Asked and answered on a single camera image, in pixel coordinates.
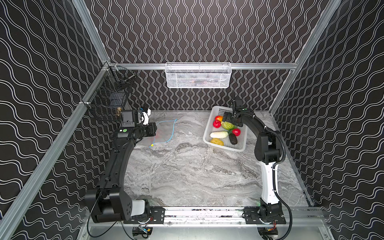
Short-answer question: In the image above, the aluminium frame corner post left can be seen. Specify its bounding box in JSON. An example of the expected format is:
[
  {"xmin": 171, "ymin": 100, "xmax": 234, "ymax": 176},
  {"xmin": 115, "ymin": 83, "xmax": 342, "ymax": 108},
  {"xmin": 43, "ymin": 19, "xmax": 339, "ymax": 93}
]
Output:
[{"xmin": 73, "ymin": 0, "xmax": 111, "ymax": 63}]

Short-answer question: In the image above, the aluminium left side bar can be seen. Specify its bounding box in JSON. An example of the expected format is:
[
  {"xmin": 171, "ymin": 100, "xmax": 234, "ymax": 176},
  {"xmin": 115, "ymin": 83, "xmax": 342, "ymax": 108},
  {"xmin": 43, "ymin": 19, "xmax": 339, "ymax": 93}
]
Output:
[{"xmin": 1, "ymin": 61, "xmax": 111, "ymax": 240}]

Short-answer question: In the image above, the white plastic perforated basket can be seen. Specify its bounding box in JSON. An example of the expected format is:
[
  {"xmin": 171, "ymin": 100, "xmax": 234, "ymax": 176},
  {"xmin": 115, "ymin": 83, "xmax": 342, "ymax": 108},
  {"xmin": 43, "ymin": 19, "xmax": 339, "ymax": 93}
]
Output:
[{"xmin": 203, "ymin": 106, "xmax": 248, "ymax": 152}]

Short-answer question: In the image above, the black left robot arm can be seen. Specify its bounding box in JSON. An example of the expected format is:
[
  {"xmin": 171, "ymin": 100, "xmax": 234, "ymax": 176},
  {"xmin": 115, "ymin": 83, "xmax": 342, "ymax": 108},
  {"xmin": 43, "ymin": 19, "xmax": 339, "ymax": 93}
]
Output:
[{"xmin": 85, "ymin": 107, "xmax": 157, "ymax": 224}]

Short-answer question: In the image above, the white mesh wall basket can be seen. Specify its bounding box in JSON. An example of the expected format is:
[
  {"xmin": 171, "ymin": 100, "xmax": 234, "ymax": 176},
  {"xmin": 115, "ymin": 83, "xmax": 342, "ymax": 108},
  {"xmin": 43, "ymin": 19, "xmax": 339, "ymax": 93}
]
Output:
[{"xmin": 165, "ymin": 67, "xmax": 232, "ymax": 89}]

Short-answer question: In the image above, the aluminium frame corner post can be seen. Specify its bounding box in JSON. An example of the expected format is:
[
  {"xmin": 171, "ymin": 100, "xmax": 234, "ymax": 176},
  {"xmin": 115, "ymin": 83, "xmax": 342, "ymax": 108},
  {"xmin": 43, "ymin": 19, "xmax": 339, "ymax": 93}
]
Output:
[
  {"xmin": 269, "ymin": 0, "xmax": 342, "ymax": 116},
  {"xmin": 73, "ymin": 0, "xmax": 111, "ymax": 63}
]

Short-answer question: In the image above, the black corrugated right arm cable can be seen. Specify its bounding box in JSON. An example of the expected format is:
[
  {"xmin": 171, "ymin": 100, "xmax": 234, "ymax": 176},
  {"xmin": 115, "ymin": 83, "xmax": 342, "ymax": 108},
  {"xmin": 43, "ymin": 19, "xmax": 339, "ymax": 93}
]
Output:
[{"xmin": 263, "ymin": 125, "xmax": 293, "ymax": 240}]

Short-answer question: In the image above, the red toy pomegranate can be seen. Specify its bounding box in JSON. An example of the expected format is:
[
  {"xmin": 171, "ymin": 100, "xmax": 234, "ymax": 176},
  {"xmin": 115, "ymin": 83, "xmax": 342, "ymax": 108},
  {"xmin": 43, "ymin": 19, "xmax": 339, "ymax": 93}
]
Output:
[{"xmin": 213, "ymin": 120, "xmax": 222, "ymax": 129}]

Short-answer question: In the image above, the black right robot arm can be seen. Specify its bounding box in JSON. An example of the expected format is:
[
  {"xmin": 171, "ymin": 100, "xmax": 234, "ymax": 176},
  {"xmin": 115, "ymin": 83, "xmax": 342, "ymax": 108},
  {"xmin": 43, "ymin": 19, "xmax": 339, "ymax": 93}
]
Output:
[{"xmin": 224, "ymin": 99, "xmax": 286, "ymax": 224}]

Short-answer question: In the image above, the clear zip bag blue zipper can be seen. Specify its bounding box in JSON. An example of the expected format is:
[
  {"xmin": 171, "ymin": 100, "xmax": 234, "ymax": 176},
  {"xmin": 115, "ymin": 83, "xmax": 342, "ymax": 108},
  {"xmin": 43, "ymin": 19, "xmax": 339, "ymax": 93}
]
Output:
[{"xmin": 150, "ymin": 119, "xmax": 177, "ymax": 148}]

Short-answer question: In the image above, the green toy cabbage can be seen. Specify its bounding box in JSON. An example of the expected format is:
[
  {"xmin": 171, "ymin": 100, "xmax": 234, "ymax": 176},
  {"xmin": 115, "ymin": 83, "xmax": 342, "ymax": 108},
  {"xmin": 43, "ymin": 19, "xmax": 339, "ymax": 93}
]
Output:
[{"xmin": 221, "ymin": 122, "xmax": 236, "ymax": 131}]

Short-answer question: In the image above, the yellow toy potato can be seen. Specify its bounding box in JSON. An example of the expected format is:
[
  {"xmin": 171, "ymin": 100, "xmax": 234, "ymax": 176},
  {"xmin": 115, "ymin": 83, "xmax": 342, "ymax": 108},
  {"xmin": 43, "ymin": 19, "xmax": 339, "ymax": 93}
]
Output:
[{"xmin": 210, "ymin": 138, "xmax": 224, "ymax": 146}]

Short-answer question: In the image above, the orange red toy peach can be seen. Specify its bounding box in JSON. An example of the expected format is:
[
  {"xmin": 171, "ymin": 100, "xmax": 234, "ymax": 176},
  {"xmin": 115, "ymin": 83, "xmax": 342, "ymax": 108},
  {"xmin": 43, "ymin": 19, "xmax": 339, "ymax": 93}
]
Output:
[{"xmin": 215, "ymin": 116, "xmax": 223, "ymax": 122}]

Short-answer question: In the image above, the aluminium back horizontal bar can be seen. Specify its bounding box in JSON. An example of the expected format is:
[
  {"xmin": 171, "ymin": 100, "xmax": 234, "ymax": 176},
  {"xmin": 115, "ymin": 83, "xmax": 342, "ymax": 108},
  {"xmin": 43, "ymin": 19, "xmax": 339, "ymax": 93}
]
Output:
[{"xmin": 110, "ymin": 63, "xmax": 298, "ymax": 71}]

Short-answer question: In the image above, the aluminium frame corner post right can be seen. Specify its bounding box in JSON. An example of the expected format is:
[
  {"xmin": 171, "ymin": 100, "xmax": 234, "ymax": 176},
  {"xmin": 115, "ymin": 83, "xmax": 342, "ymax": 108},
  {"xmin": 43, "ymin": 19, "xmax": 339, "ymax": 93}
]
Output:
[{"xmin": 269, "ymin": 0, "xmax": 342, "ymax": 116}]

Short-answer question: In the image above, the pale green toy cucumber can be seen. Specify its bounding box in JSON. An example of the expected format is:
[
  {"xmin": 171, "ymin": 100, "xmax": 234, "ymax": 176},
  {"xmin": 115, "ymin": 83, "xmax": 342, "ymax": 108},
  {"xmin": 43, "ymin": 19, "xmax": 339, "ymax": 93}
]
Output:
[{"xmin": 210, "ymin": 131, "xmax": 229, "ymax": 139}]

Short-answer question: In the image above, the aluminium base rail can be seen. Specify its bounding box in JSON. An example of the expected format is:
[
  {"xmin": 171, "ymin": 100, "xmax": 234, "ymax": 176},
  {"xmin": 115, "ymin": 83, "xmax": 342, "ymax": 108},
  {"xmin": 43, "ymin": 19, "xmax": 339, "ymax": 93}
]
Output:
[{"xmin": 80, "ymin": 205, "xmax": 328, "ymax": 229}]

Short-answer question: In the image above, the dark green toy avocado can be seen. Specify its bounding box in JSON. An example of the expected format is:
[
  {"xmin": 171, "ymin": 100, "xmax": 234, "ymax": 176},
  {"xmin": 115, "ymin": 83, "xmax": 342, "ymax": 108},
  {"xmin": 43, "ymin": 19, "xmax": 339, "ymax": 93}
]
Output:
[{"xmin": 229, "ymin": 133, "xmax": 238, "ymax": 145}]

